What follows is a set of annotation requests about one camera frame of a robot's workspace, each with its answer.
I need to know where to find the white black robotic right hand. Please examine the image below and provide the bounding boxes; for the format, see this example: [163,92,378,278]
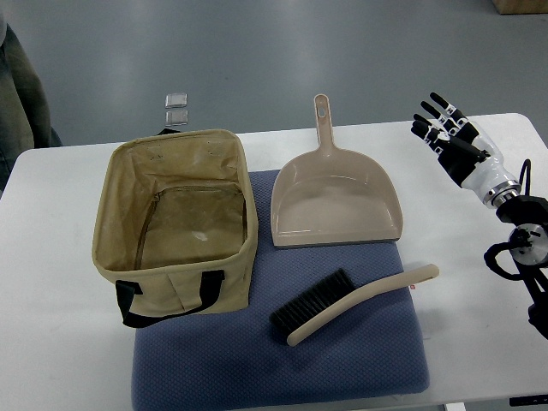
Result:
[411,92,521,208]

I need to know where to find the beige hand broom black bristles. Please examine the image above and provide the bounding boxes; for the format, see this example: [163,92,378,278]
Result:
[269,264,439,347]

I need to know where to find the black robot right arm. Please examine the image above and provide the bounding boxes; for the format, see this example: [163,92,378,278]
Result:
[484,159,547,337]

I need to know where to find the beige plastic dustpan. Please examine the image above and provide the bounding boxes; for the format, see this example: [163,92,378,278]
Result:
[271,94,403,247]

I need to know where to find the cardboard box corner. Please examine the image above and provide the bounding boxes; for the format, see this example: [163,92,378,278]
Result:
[491,0,548,15]

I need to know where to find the black table control panel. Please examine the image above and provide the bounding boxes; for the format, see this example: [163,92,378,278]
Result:
[509,395,548,407]

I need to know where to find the upper clear floor plate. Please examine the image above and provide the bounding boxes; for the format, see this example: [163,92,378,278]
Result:
[164,92,188,109]

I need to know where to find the blue quilted cushion mat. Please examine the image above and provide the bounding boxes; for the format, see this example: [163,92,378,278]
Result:
[132,170,430,410]

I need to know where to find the person in dark clothing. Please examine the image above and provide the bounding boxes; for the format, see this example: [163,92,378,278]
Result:
[1,16,63,190]

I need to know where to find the yellow fabric bag black handles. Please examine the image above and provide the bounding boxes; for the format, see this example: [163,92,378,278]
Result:
[92,129,258,328]

